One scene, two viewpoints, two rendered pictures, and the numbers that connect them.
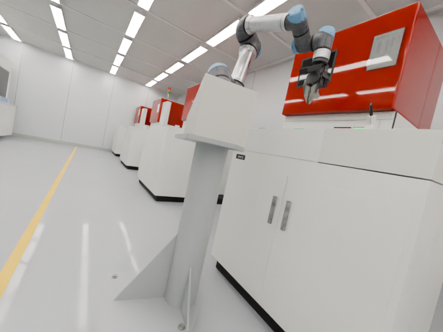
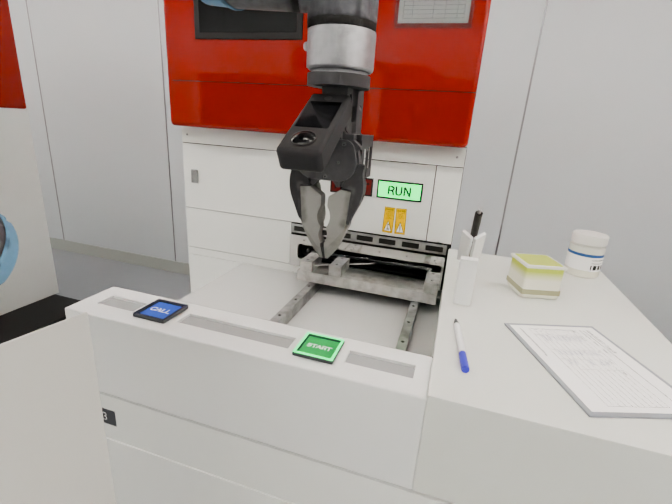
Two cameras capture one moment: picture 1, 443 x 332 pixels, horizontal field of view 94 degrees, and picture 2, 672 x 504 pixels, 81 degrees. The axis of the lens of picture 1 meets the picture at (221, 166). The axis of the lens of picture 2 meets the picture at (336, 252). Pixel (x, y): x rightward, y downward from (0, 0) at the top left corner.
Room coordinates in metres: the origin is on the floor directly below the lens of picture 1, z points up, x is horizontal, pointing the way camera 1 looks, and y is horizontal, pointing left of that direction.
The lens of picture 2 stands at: (0.67, -0.06, 1.25)
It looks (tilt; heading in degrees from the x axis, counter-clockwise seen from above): 18 degrees down; 320
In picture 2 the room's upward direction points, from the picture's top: 4 degrees clockwise
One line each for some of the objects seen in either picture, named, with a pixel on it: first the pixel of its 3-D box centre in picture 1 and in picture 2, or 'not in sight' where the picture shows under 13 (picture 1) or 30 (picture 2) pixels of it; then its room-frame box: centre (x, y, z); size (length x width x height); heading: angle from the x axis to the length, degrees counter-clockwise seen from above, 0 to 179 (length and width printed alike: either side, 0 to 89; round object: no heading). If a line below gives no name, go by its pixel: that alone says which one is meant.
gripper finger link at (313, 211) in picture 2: (309, 96); (319, 217); (1.05, -0.36, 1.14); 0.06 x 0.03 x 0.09; 124
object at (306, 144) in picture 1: (279, 143); (238, 371); (1.14, -0.28, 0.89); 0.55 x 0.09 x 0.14; 34
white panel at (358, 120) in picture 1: (322, 141); (307, 208); (1.57, -0.70, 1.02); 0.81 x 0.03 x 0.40; 34
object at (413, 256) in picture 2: not in sight; (362, 260); (1.41, -0.79, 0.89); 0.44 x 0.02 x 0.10; 34
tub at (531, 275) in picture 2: not in sight; (534, 275); (0.97, -0.82, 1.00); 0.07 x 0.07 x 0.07; 51
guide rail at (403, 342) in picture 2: not in sight; (405, 337); (1.12, -0.65, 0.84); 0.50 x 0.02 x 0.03; 124
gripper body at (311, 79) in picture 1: (318, 74); (337, 131); (1.04, -0.37, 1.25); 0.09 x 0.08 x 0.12; 124
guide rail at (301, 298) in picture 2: not in sight; (287, 312); (1.35, -0.50, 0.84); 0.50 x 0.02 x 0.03; 124
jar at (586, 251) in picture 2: not in sight; (585, 253); (0.96, -1.04, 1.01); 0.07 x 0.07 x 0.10
